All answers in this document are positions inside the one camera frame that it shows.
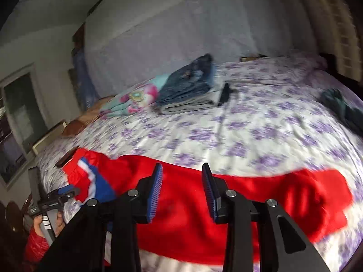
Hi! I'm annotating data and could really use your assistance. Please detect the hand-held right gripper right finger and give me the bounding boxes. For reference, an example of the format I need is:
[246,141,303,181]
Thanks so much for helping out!
[201,163,331,272]

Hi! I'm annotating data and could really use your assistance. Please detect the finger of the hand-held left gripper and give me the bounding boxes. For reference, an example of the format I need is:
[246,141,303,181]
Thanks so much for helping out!
[54,185,81,204]

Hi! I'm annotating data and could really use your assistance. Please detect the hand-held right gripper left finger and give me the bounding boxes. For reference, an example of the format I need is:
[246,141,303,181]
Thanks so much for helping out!
[38,163,164,272]

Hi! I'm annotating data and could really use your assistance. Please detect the red and blue pants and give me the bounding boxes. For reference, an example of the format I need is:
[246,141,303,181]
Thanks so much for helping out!
[62,147,353,267]

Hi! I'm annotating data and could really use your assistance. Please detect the person's left forearm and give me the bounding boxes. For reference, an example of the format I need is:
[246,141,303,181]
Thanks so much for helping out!
[24,228,52,264]

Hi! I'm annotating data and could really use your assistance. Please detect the folded grey pants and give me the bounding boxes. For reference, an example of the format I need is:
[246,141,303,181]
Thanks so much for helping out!
[159,89,224,116]

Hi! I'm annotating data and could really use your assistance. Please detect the person's left hand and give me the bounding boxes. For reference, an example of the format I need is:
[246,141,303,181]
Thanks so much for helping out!
[33,211,66,238]

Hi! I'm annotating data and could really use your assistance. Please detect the wooden chair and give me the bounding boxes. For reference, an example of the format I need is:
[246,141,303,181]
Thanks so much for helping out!
[4,197,36,233]

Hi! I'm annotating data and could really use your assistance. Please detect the brown pillow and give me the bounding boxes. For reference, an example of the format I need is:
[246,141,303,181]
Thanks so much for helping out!
[62,96,114,138]

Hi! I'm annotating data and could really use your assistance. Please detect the purple floral bed quilt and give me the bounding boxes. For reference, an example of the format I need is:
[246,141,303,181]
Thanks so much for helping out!
[37,49,363,272]

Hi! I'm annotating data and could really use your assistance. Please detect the glass door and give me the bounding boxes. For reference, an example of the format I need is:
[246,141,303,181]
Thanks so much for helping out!
[0,64,50,190]

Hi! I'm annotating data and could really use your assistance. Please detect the folded floral blanket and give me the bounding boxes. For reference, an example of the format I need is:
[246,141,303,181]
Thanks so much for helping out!
[99,74,171,117]

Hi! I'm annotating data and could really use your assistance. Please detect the folded blue jeans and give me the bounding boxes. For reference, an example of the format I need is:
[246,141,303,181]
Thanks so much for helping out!
[157,53,224,107]

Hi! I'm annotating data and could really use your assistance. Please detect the purple hanging cloth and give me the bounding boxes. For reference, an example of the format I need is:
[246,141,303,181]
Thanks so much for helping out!
[71,48,100,111]

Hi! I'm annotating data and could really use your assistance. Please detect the dark green cloth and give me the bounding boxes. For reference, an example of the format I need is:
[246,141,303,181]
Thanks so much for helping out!
[319,88,359,132]

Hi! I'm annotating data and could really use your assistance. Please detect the white lace headboard cover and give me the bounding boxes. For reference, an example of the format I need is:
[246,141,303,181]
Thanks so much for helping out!
[83,0,315,102]

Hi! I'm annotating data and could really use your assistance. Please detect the beige checked curtain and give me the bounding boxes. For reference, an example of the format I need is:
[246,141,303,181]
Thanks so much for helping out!
[292,0,363,80]

